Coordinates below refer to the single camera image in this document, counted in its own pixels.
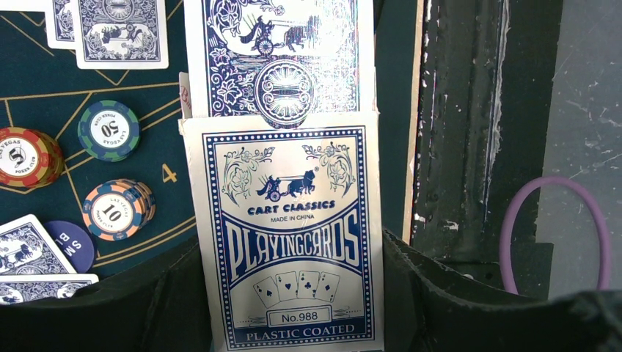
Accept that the orange poker chip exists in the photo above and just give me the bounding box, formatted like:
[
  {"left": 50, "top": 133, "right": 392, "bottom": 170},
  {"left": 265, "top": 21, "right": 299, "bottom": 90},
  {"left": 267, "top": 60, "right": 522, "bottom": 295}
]
[{"left": 1, "top": 127, "right": 65, "bottom": 188}]

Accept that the purple round blind button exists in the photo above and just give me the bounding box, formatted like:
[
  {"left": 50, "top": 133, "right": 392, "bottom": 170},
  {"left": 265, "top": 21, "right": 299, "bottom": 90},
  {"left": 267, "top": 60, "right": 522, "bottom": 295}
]
[{"left": 43, "top": 220, "right": 96, "bottom": 274}]

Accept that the blue playing card deck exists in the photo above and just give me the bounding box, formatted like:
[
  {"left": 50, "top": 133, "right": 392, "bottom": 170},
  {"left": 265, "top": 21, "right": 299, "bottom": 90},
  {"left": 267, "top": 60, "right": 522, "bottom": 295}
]
[{"left": 178, "top": 71, "right": 386, "bottom": 352}]

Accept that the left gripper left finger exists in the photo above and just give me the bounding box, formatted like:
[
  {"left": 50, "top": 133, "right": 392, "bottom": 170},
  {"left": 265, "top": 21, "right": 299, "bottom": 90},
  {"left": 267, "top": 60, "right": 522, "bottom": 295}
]
[{"left": 1, "top": 238, "right": 212, "bottom": 351}]

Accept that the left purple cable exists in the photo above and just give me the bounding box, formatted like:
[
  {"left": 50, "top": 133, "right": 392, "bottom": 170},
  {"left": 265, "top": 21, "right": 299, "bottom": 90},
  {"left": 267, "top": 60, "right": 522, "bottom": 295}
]
[{"left": 498, "top": 175, "right": 613, "bottom": 296}]

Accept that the blue backed playing card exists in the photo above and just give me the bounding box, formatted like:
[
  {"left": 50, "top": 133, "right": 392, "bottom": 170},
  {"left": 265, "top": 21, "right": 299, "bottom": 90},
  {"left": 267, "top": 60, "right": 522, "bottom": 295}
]
[
  {"left": 44, "top": 0, "right": 75, "bottom": 49},
  {"left": 1, "top": 274, "right": 99, "bottom": 305},
  {"left": 1, "top": 214, "right": 76, "bottom": 275},
  {"left": 184, "top": 1, "right": 376, "bottom": 128},
  {"left": 70, "top": 0, "right": 169, "bottom": 70}
]

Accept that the teal poker chip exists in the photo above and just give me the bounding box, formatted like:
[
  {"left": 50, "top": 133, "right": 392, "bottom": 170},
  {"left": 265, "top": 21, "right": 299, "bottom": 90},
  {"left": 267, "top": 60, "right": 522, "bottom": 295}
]
[{"left": 77, "top": 100, "right": 141, "bottom": 162}]

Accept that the dark green rectangular poker mat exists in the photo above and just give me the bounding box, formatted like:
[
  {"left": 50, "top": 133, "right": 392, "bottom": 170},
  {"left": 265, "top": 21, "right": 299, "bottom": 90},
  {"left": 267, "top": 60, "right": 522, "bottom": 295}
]
[{"left": 0, "top": 0, "right": 424, "bottom": 308}]

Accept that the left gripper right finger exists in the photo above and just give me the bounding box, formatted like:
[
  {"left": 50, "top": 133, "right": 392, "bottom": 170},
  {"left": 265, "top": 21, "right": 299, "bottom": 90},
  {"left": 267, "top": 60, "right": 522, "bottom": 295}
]
[{"left": 382, "top": 231, "right": 621, "bottom": 351}]

